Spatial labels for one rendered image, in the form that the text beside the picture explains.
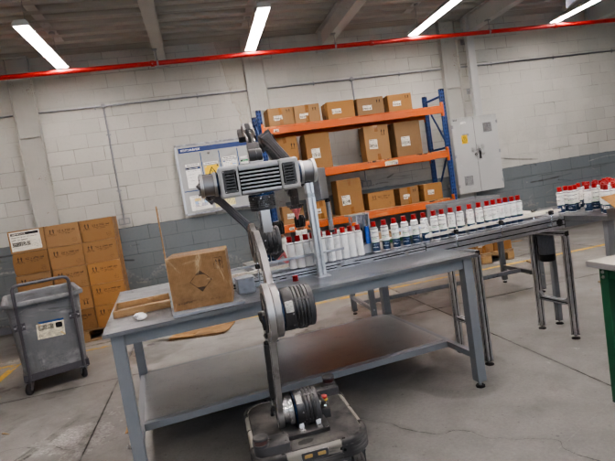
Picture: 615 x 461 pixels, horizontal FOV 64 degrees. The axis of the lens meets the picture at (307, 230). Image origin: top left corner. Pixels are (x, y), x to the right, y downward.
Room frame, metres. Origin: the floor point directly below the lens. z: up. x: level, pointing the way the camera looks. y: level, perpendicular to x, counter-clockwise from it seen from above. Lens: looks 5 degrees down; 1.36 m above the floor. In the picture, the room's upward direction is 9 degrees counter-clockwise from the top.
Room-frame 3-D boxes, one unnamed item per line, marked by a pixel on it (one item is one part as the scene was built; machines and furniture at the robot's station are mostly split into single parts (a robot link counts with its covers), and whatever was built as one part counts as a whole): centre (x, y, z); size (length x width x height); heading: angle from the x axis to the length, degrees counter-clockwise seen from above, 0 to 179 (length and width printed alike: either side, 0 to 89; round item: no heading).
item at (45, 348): (4.39, 2.47, 0.48); 0.89 x 0.63 x 0.96; 31
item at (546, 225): (3.45, -1.31, 0.47); 1.17 x 0.38 x 0.94; 107
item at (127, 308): (2.74, 0.99, 0.85); 0.30 x 0.26 x 0.04; 107
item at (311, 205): (2.91, -0.05, 1.16); 0.04 x 0.04 x 0.67; 17
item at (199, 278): (2.56, 0.59, 0.99); 0.30 x 0.24 x 0.27; 97
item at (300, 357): (3.18, 0.21, 0.40); 2.04 x 1.25 x 0.81; 107
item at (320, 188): (2.99, -0.09, 1.38); 0.17 x 0.10 x 0.19; 162
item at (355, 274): (3.18, 0.21, 0.82); 2.10 x 1.31 x 0.02; 107
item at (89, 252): (5.89, 2.85, 0.70); 1.20 x 0.82 x 1.39; 107
